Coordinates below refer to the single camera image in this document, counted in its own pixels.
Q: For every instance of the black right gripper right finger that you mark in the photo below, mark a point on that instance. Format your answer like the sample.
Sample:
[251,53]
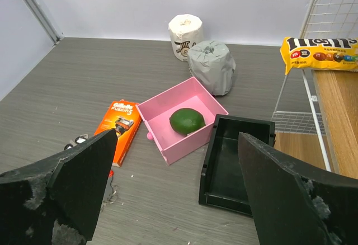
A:
[294,202]

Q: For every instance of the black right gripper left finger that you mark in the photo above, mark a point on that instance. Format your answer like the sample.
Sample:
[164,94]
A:
[57,200]

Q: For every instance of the black plastic tray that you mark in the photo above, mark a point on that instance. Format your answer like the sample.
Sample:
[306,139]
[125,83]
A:
[221,180]

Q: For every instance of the orange Gillette razor box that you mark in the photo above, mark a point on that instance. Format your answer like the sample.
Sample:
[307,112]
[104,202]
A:
[124,117]

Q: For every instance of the green lime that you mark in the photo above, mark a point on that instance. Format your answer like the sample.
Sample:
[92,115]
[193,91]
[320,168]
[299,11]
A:
[185,121]

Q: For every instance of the pink open box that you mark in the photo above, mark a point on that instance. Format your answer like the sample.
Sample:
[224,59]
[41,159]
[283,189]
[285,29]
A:
[157,110]

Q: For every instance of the yellow M&M candy bag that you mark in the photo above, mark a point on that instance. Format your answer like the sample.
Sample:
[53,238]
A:
[319,54]

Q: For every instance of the grey wrapped paper roll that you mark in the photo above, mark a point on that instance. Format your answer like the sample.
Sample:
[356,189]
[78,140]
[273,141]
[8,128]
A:
[212,63]

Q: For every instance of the white toilet paper roll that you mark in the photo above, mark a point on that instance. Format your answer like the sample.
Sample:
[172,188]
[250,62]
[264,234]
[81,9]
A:
[185,31]

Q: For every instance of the white wire wooden shelf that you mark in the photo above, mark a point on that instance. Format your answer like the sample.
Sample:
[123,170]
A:
[326,136]

